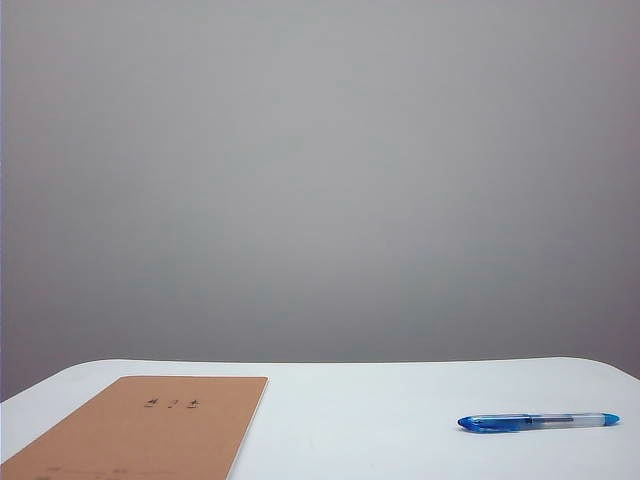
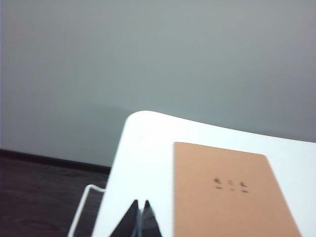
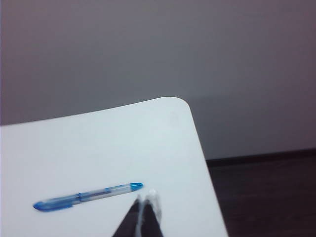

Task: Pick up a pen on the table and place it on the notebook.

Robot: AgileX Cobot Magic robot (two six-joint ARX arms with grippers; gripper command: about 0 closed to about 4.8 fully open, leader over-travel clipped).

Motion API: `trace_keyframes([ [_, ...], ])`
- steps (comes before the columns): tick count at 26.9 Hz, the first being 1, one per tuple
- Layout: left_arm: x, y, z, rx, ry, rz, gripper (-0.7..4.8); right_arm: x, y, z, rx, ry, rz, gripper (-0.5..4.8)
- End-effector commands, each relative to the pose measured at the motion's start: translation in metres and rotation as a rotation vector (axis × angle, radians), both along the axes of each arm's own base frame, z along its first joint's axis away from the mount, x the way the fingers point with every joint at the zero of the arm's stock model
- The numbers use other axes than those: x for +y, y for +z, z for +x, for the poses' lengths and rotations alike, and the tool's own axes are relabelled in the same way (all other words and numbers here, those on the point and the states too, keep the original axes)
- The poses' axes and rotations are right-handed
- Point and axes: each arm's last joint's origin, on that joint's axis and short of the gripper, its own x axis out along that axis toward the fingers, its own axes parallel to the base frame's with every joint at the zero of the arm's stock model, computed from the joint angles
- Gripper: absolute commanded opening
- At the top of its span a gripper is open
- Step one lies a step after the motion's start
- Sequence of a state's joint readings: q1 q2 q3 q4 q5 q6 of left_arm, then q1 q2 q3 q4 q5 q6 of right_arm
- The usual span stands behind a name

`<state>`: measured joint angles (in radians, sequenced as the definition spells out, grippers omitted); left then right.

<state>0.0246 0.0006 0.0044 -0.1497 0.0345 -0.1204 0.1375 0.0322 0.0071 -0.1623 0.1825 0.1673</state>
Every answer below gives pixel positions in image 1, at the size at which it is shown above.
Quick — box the brown kraft notebook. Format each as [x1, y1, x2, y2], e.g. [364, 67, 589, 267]
[0, 376, 270, 480]

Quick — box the blue transparent pen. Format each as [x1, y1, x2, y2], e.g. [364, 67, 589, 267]
[456, 412, 622, 434]

